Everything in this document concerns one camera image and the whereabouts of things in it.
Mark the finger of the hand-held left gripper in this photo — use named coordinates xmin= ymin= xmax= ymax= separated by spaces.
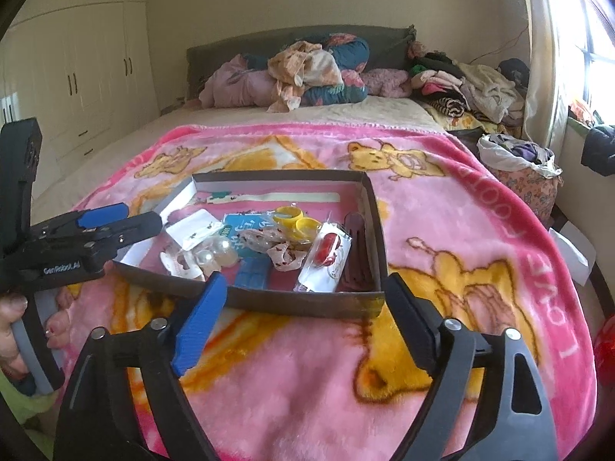
xmin=84 ymin=210 xmax=164 ymax=262
xmin=31 ymin=203 xmax=130 ymax=243

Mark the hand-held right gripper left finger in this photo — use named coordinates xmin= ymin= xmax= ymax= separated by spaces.
xmin=53 ymin=271 xmax=229 ymax=461

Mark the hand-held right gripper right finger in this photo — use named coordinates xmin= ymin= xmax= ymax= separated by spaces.
xmin=382 ymin=273 xmax=560 ymax=461

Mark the white earring card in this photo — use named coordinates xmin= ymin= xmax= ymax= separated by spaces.
xmin=166 ymin=209 xmax=224 ymax=250

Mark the pearl earrings packet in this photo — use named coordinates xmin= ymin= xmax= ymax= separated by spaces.
xmin=194 ymin=235 xmax=239 ymax=273

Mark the maroon hair claw clip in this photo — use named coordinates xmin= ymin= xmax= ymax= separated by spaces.
xmin=339 ymin=211 xmax=380 ymax=294

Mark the brown cardboard box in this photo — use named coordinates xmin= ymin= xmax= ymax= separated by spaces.
xmin=113 ymin=169 xmax=387 ymax=320

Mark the red bead earrings packet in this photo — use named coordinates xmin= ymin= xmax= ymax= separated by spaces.
xmin=294 ymin=221 xmax=354 ymax=294

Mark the person's left forearm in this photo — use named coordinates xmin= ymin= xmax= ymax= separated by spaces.
xmin=0 ymin=370 xmax=58 ymax=447

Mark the person's left hand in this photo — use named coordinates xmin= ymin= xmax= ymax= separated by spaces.
xmin=0 ymin=293 xmax=75 ymax=374

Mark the clear packet of patterned ties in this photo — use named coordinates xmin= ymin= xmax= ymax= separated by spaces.
xmin=238 ymin=228 xmax=309 ymax=273

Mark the pink printed blanket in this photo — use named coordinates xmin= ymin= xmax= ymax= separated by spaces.
xmin=29 ymin=125 xmax=599 ymax=461

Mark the beige bed sheet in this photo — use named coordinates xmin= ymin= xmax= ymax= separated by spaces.
xmin=31 ymin=96 xmax=450 ymax=212

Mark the cream wardrobe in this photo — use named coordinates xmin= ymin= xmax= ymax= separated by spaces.
xmin=0 ymin=0 xmax=161 ymax=178

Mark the lilac quilt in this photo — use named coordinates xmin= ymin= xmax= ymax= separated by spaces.
xmin=199 ymin=54 xmax=284 ymax=109

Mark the floral fabric bag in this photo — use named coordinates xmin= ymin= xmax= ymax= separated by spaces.
xmin=495 ymin=163 xmax=563 ymax=224

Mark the white paper box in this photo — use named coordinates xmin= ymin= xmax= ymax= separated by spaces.
xmin=548 ymin=223 xmax=597 ymax=286

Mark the white plastic bag of clothes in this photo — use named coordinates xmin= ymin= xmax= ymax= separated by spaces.
xmin=477 ymin=133 xmax=563 ymax=176

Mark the red plastic bag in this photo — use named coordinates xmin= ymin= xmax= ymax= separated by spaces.
xmin=593 ymin=314 xmax=615 ymax=375

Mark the peach floral cloth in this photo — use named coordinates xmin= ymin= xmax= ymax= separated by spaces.
xmin=266 ymin=41 xmax=343 ymax=113

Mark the pink fuzzy garment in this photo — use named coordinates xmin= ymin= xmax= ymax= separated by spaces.
xmin=362 ymin=68 xmax=414 ymax=98

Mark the pile of clothes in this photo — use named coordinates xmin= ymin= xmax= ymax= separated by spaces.
xmin=408 ymin=41 xmax=529 ymax=128

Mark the dark jacket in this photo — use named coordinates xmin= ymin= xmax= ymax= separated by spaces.
xmin=580 ymin=125 xmax=615 ymax=177

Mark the teal floral quilt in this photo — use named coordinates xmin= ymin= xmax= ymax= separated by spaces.
xmin=245 ymin=33 xmax=371 ymax=104

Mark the colourful cloth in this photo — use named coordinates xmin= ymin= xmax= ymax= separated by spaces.
xmin=569 ymin=98 xmax=606 ymax=128

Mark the cream curtain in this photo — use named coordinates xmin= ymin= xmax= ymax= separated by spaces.
xmin=521 ymin=0 xmax=572 ymax=145

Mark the window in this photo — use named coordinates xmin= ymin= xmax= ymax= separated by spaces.
xmin=552 ymin=0 xmax=615 ymax=116

